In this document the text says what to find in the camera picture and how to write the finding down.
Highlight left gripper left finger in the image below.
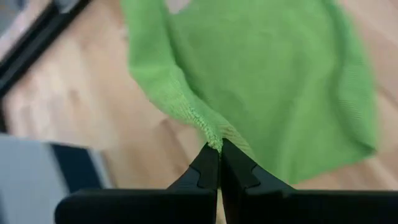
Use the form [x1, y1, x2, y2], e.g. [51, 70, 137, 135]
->
[55, 142, 221, 224]

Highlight black metal table frame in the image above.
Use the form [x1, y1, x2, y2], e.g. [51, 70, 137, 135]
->
[0, 0, 91, 98]

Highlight green microfiber towel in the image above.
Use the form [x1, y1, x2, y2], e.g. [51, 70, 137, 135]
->
[120, 0, 379, 185]

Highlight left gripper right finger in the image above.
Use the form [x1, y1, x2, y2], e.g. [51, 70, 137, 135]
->
[221, 139, 398, 224]

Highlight navy white striped fabric basket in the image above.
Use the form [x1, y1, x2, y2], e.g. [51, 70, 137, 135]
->
[0, 133, 110, 224]

